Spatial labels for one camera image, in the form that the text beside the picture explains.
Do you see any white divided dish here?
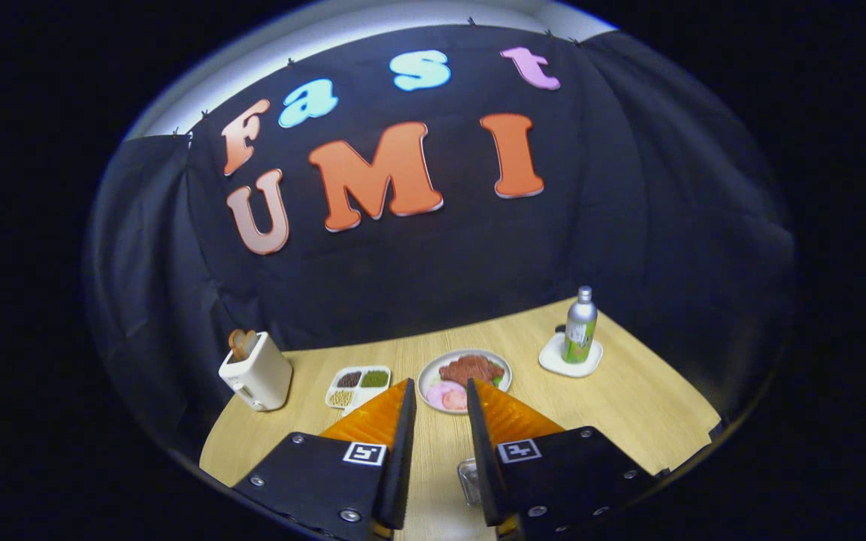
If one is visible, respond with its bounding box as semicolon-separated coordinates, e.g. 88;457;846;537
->
325;365;392;416

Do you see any white toaster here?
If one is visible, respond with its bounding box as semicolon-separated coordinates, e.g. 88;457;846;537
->
219;331;293;412

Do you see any row of small cloth clips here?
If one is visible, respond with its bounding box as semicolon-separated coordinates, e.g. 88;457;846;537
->
170;17;584;140

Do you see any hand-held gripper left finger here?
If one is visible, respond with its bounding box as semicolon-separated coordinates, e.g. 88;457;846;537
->
232;378;417;541

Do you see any round white food plate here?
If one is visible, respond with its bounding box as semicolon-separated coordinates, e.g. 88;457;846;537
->
417;349;513;415

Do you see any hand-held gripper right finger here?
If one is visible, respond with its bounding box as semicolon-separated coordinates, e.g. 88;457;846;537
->
465;378;661;541

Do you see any small white square coaster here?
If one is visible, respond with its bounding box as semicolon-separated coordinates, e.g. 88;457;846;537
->
538;331;604;378

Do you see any brown steak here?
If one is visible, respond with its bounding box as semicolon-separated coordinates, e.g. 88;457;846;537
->
439;355;505;386

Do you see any metal wire basket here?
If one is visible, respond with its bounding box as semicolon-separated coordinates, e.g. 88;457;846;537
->
457;458;483;506

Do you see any silver and green bottle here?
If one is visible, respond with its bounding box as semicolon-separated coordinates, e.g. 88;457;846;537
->
562;286;598;365

